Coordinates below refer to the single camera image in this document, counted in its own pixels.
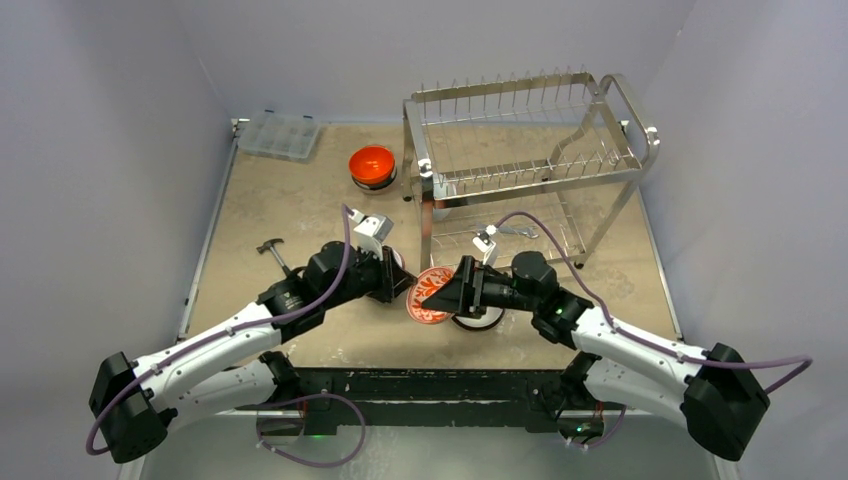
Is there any stainless steel dish rack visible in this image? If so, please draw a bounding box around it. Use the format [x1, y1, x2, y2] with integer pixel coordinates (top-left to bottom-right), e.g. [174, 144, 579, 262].
[399, 69, 660, 268]

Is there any white bowl with dark rim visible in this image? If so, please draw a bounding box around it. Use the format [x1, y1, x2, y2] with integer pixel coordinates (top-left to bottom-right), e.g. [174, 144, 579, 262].
[452, 308, 505, 332]

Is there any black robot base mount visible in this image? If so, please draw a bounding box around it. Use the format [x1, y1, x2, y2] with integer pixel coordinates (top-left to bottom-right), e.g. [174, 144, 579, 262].
[259, 351, 605, 443]

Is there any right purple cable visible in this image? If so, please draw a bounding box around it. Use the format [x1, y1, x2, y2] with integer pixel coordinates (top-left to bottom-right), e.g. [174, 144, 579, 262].
[493, 211, 814, 397]

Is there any solid orange bowl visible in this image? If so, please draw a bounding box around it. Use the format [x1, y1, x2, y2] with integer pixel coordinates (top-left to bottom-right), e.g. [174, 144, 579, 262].
[348, 145, 396, 183]

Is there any black hammer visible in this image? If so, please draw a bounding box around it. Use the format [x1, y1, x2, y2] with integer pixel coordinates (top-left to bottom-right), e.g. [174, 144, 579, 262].
[256, 238, 292, 277]

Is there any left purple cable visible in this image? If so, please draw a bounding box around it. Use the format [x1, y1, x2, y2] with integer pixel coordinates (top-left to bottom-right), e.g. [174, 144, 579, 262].
[85, 203, 356, 457]

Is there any silver wrench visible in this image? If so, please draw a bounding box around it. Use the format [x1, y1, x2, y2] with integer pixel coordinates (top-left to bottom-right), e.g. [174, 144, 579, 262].
[497, 225, 539, 239]

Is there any clear plastic organizer box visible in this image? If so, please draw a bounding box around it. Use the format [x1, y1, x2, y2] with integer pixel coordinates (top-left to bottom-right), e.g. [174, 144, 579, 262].
[238, 111, 323, 163]

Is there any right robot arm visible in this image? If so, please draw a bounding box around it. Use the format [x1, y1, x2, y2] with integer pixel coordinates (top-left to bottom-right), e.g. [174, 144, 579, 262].
[422, 251, 770, 461]

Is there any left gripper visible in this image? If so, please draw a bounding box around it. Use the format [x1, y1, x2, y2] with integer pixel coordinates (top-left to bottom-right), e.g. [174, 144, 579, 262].
[323, 241, 417, 310]

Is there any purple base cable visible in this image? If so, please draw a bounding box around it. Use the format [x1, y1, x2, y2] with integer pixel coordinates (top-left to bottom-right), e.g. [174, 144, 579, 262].
[254, 392, 366, 469]

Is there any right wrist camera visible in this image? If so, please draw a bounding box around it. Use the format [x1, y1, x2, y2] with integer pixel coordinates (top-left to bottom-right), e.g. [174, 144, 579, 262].
[472, 224, 499, 267]

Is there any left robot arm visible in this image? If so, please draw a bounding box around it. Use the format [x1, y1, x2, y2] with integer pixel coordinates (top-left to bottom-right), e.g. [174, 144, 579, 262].
[85, 241, 416, 464]

